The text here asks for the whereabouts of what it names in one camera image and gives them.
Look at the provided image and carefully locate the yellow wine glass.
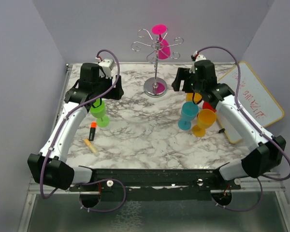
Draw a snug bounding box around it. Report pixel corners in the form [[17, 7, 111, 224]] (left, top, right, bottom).
[[186, 93, 203, 103]]

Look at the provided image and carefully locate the red wine glass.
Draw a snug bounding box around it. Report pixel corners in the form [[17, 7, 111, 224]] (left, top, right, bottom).
[[203, 102, 216, 113]]

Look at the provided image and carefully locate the blue wine glass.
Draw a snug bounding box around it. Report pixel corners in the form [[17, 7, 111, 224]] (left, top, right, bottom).
[[178, 101, 199, 131]]

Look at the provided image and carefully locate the green wine glass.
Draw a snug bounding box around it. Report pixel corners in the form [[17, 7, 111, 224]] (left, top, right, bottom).
[[90, 99, 110, 128]]

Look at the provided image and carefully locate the pink wine glass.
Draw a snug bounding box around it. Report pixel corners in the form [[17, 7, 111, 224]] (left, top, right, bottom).
[[152, 24, 171, 60]]

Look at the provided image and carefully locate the orange wine glass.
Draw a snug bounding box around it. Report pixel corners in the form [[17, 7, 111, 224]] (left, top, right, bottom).
[[192, 109, 217, 137]]

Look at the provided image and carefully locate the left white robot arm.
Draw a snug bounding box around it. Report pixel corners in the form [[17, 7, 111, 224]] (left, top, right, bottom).
[[28, 63, 123, 191]]

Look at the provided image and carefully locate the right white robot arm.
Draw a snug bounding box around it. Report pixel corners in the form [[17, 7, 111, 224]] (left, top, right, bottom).
[[172, 60, 286, 189]]

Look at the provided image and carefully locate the chrome wine glass rack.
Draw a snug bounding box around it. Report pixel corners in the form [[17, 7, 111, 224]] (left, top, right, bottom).
[[131, 29, 184, 98]]

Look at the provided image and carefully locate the orange capped marker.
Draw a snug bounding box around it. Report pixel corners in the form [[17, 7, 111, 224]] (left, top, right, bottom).
[[88, 122, 97, 141]]

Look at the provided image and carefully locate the beige tube on table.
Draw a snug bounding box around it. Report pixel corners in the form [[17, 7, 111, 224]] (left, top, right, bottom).
[[84, 139, 99, 157]]

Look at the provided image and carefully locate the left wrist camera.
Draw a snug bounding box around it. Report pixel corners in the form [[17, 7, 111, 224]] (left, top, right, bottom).
[[98, 59, 115, 79]]

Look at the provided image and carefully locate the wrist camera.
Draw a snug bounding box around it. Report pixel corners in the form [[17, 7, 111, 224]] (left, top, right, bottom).
[[191, 51, 206, 66], [98, 59, 115, 79]]

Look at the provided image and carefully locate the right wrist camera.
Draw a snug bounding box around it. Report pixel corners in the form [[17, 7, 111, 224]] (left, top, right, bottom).
[[191, 51, 206, 66]]

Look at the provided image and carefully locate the whiteboard with yellow frame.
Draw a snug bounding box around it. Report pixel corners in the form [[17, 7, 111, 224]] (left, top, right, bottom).
[[217, 61, 285, 144]]

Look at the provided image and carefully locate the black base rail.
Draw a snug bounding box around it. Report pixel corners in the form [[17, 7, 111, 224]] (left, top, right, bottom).
[[69, 169, 241, 202]]

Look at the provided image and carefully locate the aluminium frame rail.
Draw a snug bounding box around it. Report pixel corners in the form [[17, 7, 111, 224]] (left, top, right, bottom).
[[38, 64, 73, 199]]

